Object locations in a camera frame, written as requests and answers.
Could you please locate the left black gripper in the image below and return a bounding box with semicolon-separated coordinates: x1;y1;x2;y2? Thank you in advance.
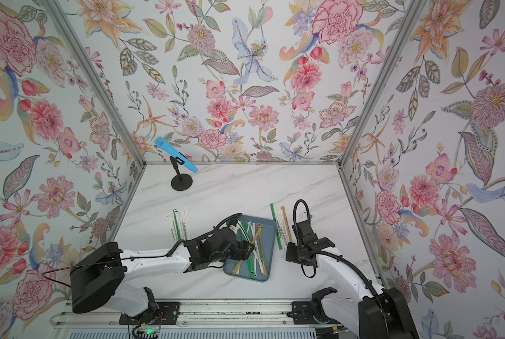
212;238;258;263

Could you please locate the blue-grey storage tray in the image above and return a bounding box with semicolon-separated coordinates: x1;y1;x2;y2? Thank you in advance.
223;215;277;283

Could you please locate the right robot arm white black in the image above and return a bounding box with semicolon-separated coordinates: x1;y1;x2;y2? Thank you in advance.
286;221;419;338

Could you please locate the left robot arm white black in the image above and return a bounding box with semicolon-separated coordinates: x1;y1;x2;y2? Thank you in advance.
70;227;255;317

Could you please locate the brown paper straw left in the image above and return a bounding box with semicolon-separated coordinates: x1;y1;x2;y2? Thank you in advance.
238;222;265;278

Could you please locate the brown straw right group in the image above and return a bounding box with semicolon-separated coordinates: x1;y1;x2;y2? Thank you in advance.
281;206;293;243

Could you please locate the black round microphone stand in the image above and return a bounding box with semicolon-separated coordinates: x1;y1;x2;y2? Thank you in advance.
170;156;193;192

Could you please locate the blue microphone on stand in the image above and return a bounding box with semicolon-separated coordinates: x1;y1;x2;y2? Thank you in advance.
154;137;198;173

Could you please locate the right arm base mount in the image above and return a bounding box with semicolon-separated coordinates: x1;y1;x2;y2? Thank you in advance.
286;301;341;325

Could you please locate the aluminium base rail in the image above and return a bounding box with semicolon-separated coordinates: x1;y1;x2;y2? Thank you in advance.
51;299;412;329

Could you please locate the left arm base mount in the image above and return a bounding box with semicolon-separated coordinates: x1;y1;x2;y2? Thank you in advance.
118;302;181;325

